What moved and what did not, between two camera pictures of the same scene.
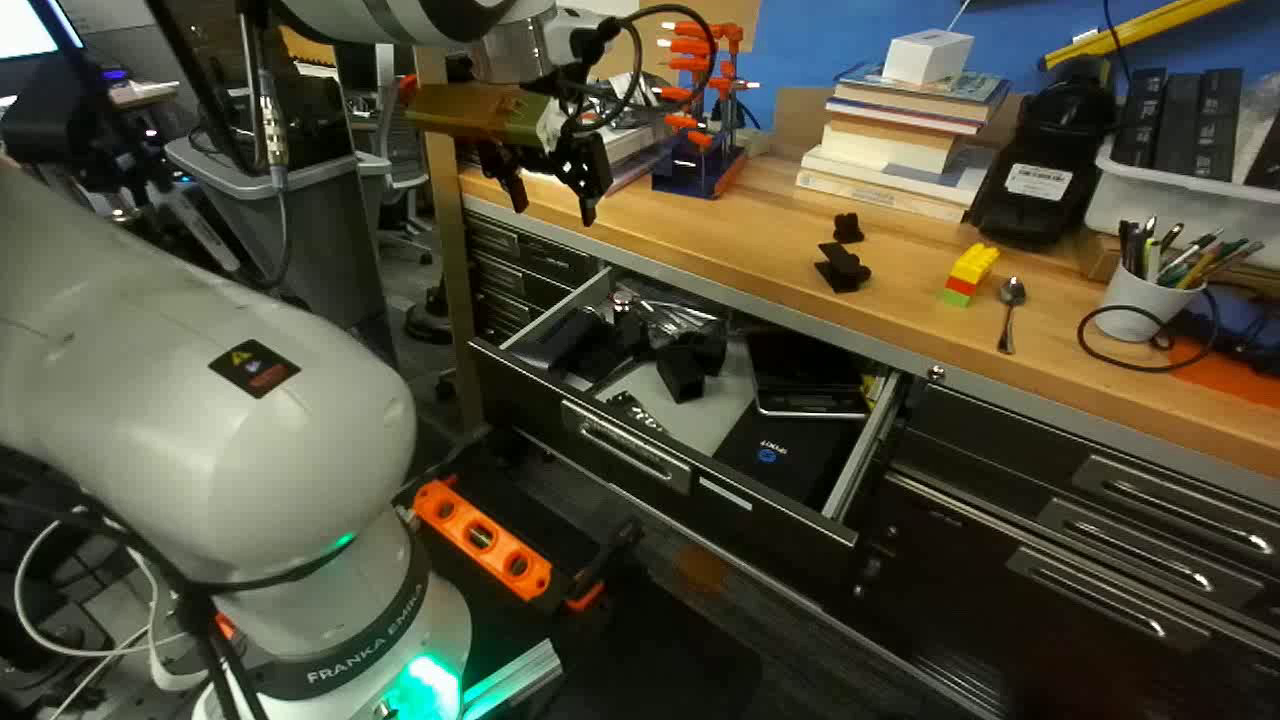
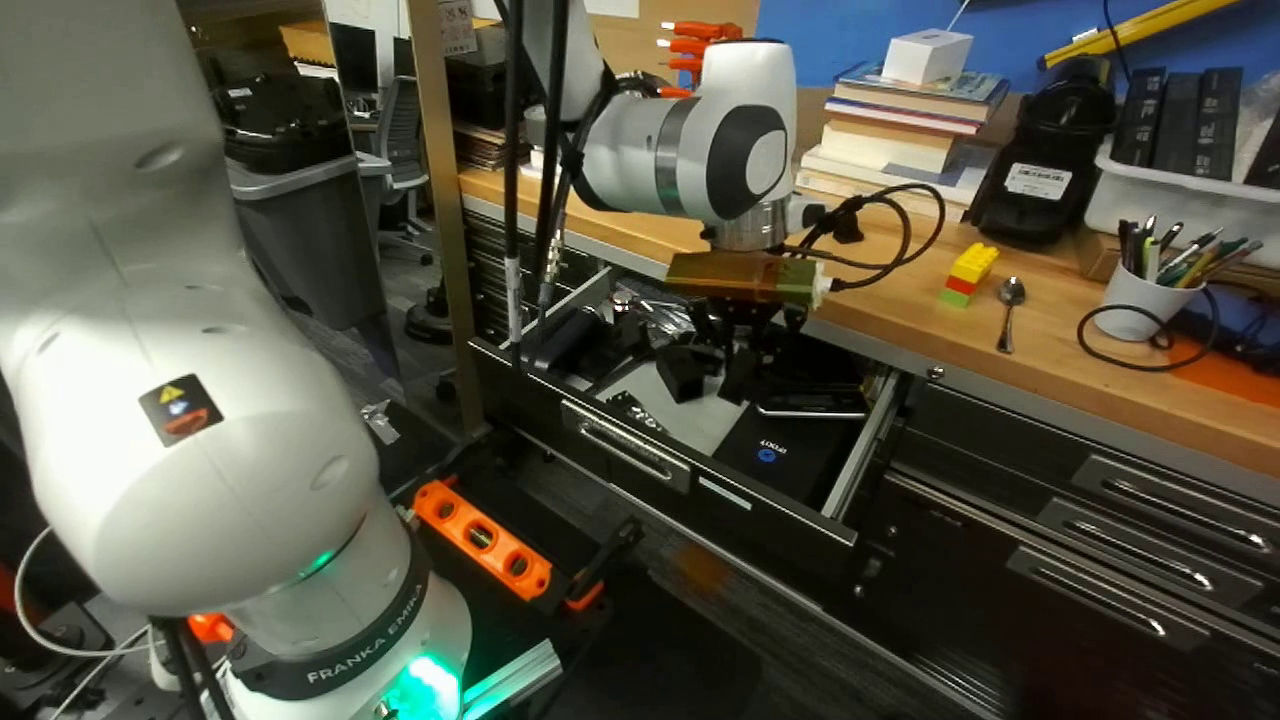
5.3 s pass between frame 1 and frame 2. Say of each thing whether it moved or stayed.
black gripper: moved
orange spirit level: stayed
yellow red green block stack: stayed
